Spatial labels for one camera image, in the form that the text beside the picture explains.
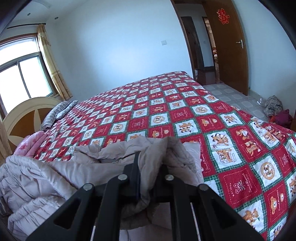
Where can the grey striped pillow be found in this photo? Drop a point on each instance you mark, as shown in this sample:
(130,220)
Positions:
(57,113)

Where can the cream and brown headboard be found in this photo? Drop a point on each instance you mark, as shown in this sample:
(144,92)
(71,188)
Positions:
(26,118)

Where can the red double happiness sticker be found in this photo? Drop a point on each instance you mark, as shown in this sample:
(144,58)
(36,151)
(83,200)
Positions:
(223,17)

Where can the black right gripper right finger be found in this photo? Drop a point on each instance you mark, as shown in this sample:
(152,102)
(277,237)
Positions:
(167,185)

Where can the red patterned bed sheet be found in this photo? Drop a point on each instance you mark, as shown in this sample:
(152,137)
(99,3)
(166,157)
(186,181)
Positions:
(248,162)

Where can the yellow right curtain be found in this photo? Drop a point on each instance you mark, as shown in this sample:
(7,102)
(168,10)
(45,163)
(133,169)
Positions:
(51,65)

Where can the pink folded blanket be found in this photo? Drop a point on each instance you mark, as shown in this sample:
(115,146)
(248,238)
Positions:
(30,144)

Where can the beige quilted down jacket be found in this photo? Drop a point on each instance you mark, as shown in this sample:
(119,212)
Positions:
(31,191)

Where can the window with dark frame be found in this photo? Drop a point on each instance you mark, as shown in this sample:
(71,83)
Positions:
(23,72)

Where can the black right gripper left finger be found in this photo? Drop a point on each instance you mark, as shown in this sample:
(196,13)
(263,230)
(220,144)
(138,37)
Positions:
(132,191)

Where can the pile of clothes on floor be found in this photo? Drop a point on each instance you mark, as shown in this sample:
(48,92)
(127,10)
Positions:
(273,109)

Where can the brown wooden door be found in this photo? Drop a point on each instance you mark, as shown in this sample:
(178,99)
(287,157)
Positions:
(232,59)

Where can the silver door handle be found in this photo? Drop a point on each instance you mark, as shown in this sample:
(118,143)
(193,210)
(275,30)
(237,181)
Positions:
(240,42)

